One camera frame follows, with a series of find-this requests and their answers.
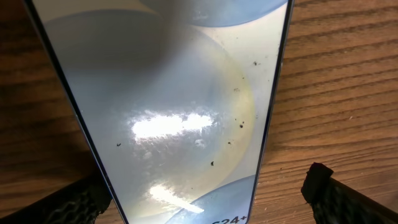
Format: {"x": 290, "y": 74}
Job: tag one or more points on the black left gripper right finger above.
{"x": 335, "y": 203}

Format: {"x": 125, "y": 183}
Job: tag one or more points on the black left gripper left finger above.
{"x": 78, "y": 203}

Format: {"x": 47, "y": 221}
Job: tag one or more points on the blue Galaxy smartphone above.
{"x": 174, "y": 97}

